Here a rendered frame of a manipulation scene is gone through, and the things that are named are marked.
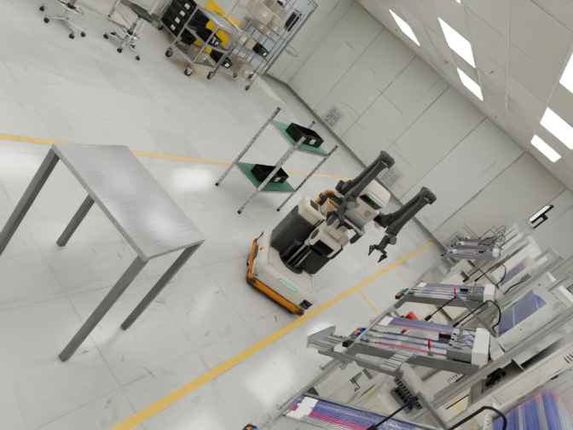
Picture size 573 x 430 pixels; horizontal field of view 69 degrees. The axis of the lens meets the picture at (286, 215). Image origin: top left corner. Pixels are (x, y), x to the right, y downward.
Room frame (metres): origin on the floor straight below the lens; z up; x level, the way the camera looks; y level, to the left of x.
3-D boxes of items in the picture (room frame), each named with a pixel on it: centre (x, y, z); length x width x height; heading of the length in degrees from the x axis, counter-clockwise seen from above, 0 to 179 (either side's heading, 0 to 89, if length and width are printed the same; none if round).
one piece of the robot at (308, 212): (3.59, -0.30, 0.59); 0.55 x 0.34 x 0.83; 107
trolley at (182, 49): (6.88, 2.91, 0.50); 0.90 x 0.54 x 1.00; 176
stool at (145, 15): (5.37, 3.18, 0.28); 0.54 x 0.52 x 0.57; 95
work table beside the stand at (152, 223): (1.75, 0.61, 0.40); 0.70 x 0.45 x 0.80; 79
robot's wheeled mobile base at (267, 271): (3.50, -0.32, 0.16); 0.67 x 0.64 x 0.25; 17
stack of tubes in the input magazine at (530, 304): (2.45, -1.43, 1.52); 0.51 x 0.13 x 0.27; 162
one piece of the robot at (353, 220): (3.22, -0.41, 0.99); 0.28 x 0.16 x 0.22; 107
